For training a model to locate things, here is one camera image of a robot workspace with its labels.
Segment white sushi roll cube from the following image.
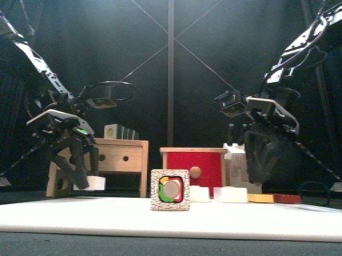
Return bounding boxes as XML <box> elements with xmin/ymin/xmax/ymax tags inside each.
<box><xmin>150</xmin><ymin>168</ymin><xmax>193</xmax><ymax>212</ymax></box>
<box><xmin>73</xmin><ymin>175</ymin><xmax>107</xmax><ymax>192</ymax></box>

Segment yellow sushi piece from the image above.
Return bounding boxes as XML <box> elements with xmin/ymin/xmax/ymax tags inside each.
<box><xmin>248</xmin><ymin>193</ymin><xmax>276</xmax><ymax>204</ymax></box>

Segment red striped sushi piece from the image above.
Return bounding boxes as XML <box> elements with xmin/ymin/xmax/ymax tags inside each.
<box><xmin>273</xmin><ymin>193</ymin><xmax>304</xmax><ymax>205</ymax></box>

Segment white toy stand black pegs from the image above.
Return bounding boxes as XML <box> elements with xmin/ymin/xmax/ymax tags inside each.
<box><xmin>222</xmin><ymin>123</ymin><xmax>265</xmax><ymax>194</ymax></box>

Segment wooden box with round holes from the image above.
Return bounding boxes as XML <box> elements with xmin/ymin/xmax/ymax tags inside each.
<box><xmin>46</xmin><ymin>138</ymin><xmax>151</xmax><ymax>199</ymax></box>

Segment wooden box with red drawer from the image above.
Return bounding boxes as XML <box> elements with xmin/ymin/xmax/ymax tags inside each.
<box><xmin>159</xmin><ymin>146</ymin><xmax>229</xmax><ymax>198</ymax></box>

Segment green and white toy block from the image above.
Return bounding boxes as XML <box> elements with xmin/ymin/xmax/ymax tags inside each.
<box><xmin>103</xmin><ymin>123</ymin><xmax>126</xmax><ymax>140</ymax></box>

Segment dark grey toy block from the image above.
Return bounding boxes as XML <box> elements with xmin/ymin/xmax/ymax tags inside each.
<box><xmin>122</xmin><ymin>127</ymin><xmax>141</xmax><ymax>141</ymax></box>

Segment white plastic cutting board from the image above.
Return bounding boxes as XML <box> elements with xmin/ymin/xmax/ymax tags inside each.
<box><xmin>0</xmin><ymin>195</ymin><xmax>342</xmax><ymax>243</ymax></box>

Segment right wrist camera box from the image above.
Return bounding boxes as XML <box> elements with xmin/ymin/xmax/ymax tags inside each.
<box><xmin>213</xmin><ymin>90</ymin><xmax>248</xmax><ymax>118</ymax></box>

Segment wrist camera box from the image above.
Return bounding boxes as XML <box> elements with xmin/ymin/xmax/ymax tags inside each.
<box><xmin>85</xmin><ymin>85</ymin><xmax>119</xmax><ymax>110</ymax></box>
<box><xmin>213</xmin><ymin>90</ymin><xmax>248</xmax><ymax>118</ymax></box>

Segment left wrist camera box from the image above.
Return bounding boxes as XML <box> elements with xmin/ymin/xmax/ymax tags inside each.
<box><xmin>85</xmin><ymin>85</ymin><xmax>119</xmax><ymax>110</ymax></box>

